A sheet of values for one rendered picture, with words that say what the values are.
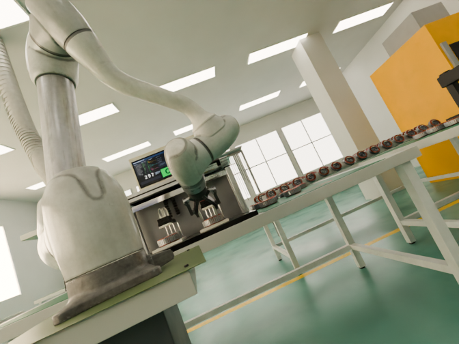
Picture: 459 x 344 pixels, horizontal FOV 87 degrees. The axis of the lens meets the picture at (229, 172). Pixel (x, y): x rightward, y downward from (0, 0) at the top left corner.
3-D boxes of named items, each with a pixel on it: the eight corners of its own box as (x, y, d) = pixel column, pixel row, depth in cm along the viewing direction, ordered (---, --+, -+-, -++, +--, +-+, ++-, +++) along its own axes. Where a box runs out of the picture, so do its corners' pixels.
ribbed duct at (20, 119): (64, 186, 196) (8, 9, 223) (10, 207, 191) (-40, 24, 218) (85, 190, 226) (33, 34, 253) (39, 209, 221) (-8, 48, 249)
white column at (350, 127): (405, 187, 417) (319, 31, 467) (383, 197, 412) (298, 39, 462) (386, 190, 466) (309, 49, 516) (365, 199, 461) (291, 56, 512)
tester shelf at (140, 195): (230, 162, 141) (227, 155, 142) (117, 208, 134) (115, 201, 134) (227, 175, 184) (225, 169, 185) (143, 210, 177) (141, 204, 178)
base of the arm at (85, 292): (182, 263, 47) (172, 236, 48) (50, 327, 38) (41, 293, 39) (171, 260, 64) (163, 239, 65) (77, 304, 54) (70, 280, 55)
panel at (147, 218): (246, 211, 151) (228, 167, 155) (145, 254, 144) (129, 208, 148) (246, 211, 152) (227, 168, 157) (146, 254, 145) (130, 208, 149)
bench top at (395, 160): (422, 155, 108) (416, 145, 109) (-101, 389, 84) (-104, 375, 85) (325, 184, 207) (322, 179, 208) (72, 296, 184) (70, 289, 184)
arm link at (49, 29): (104, 25, 73) (93, 57, 82) (60, -27, 70) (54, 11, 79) (62, 29, 63) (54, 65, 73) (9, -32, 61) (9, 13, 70)
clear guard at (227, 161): (235, 163, 115) (230, 151, 116) (188, 182, 112) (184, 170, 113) (232, 175, 147) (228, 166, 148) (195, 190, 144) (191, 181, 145)
